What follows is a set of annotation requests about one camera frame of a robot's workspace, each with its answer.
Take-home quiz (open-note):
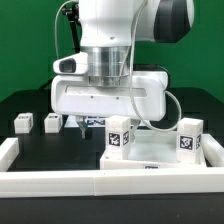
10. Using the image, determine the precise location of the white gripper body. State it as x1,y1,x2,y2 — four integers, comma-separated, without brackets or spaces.
51,71,168,121

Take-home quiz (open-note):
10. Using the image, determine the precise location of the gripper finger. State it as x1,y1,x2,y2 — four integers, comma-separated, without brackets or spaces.
76,116,92,139
130,119,139,143

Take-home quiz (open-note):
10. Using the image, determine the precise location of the white square table top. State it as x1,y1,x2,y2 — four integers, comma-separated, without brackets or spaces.
100,130,206,170

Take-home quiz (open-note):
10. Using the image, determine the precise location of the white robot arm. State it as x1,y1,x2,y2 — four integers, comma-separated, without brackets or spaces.
51,0,194,130

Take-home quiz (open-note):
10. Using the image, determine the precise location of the white marker sheet with tags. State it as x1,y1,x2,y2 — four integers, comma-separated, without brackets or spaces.
64,115,145,128

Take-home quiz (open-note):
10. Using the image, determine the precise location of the white U-shaped obstacle fence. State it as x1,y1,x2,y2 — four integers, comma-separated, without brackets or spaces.
0,133,224,199

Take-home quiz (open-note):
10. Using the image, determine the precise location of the black cable bundle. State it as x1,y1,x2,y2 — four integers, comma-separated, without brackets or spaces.
38,79,54,91

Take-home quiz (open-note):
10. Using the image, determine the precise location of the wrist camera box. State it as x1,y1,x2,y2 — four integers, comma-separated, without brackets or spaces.
53,52,88,75

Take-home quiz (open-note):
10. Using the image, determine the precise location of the white cable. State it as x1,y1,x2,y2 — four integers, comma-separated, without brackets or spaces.
54,0,79,61

